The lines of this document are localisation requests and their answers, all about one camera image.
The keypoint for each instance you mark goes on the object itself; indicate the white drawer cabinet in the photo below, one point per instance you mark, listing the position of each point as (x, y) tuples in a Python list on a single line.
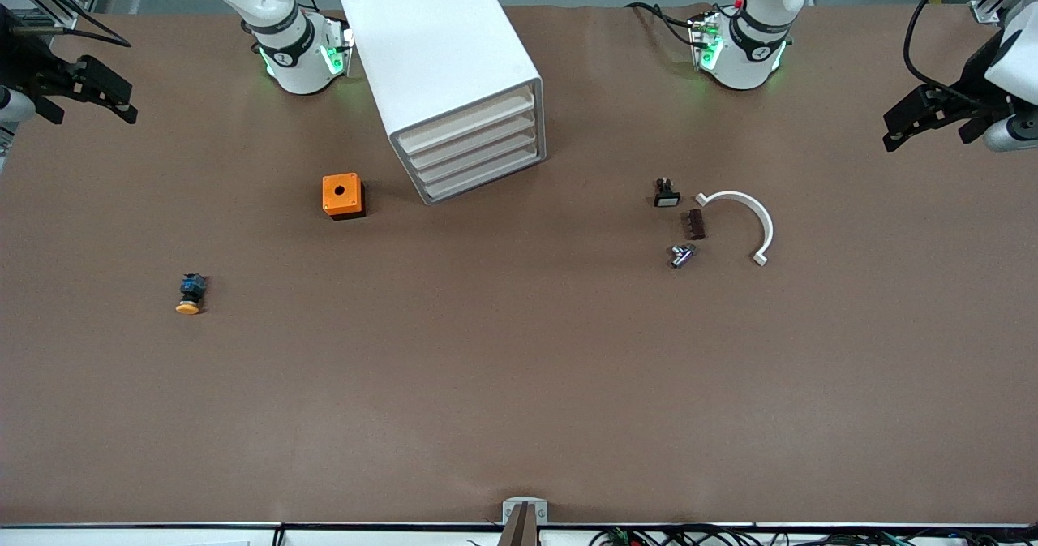
[(430, 43)]

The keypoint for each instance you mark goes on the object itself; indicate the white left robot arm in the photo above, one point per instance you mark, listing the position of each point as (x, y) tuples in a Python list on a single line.
[(750, 51)]

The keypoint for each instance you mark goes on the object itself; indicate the white plastic drawer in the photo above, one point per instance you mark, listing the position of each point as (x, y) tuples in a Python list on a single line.
[(466, 124), (472, 142), (477, 161), (482, 177)]

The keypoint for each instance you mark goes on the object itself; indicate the black switch with white cap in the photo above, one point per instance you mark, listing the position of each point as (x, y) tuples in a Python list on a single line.
[(666, 199)]

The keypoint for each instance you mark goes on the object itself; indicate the orange button enclosure box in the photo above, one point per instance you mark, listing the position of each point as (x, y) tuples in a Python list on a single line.
[(331, 203)]

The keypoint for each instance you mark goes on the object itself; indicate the grey metal bracket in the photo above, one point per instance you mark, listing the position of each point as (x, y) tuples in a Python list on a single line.
[(525, 522)]

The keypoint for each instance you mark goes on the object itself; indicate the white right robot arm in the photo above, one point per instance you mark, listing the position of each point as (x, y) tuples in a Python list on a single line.
[(284, 51)]

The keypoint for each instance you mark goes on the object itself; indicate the chrome metal fitting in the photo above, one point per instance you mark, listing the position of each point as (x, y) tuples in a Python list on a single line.
[(681, 255)]

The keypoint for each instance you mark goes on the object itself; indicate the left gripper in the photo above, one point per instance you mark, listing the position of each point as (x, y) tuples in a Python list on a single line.
[(976, 81)]

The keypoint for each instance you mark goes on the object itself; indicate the dark brown terminal block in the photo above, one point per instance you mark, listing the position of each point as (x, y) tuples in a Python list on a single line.
[(697, 225)]

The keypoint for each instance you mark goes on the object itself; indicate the yellow mushroom push button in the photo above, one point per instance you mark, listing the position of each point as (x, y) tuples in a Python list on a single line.
[(191, 290)]

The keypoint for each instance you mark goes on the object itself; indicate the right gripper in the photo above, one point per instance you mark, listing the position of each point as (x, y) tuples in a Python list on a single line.
[(18, 58)]

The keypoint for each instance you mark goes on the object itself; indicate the white semicircular plastic clamp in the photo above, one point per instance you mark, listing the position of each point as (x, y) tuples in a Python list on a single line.
[(768, 230)]

